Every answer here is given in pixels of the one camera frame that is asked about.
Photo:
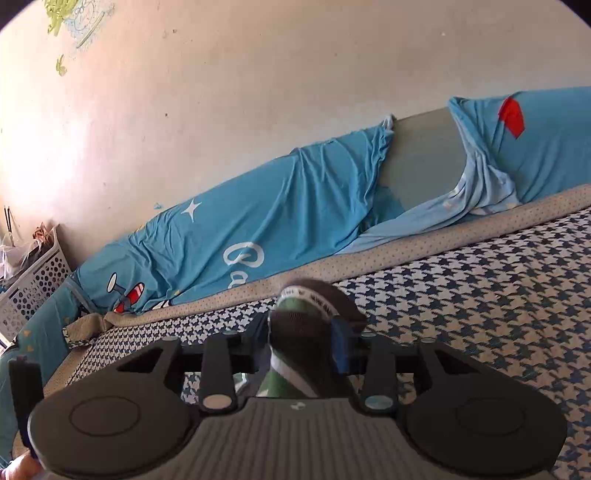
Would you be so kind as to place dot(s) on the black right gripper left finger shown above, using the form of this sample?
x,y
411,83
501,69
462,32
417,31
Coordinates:
x,y
134,415

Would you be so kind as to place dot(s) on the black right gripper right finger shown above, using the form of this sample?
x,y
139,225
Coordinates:
x,y
455,411

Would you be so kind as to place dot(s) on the green brown striped shirt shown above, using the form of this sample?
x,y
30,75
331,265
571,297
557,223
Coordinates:
x,y
300,339

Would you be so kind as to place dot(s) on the houndstooth bed mat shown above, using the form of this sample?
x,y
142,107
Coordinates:
x,y
266,438

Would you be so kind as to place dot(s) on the white perforated laundry basket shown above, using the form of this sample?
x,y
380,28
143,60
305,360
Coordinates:
x,y
32,288

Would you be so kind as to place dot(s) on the blue cartoon airplane quilt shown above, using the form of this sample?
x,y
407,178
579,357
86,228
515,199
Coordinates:
x,y
295,216

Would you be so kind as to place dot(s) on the grey green headboard cushion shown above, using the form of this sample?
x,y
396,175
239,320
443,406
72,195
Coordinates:
x,y
423,165

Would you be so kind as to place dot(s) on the green cartoon wall sticker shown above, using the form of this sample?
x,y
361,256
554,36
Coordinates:
x,y
78,22

